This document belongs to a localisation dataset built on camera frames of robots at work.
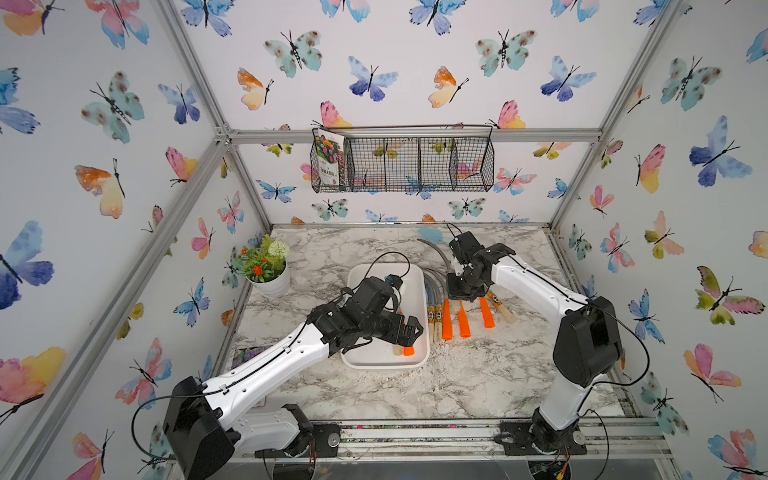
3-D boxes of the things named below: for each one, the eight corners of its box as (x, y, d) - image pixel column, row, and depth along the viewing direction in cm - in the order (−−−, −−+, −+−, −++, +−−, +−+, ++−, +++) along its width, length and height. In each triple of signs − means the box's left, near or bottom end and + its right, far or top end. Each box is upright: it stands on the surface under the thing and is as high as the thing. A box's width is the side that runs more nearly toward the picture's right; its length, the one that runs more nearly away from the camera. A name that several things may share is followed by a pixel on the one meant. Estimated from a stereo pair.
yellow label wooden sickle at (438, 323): (434, 342, 92) (434, 339, 91) (434, 307, 100) (435, 304, 98) (442, 342, 92) (442, 339, 91) (441, 307, 100) (442, 304, 98)
